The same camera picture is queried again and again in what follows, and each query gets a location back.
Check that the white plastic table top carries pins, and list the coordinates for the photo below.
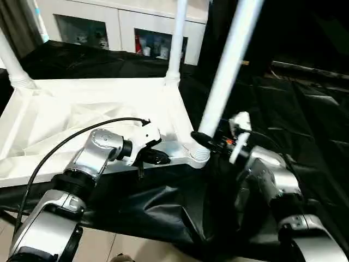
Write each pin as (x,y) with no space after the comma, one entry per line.
(65,103)

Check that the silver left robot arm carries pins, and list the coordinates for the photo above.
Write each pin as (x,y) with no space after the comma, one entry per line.
(71,191)

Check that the white glass-door cabinet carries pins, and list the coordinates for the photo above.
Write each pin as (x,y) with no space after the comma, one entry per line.
(109,19)

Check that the white plastic table leg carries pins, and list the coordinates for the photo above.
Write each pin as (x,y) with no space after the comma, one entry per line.
(176,38)
(229,65)
(11,60)

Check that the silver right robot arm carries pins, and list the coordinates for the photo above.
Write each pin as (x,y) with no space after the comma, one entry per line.
(272,180)

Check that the black metal rod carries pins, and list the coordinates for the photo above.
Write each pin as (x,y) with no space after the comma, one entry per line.
(311,66)

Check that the small yellow label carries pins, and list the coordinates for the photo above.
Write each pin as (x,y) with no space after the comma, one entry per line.
(245,63)

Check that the black plastic mat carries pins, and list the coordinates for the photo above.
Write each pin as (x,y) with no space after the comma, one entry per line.
(305,136)

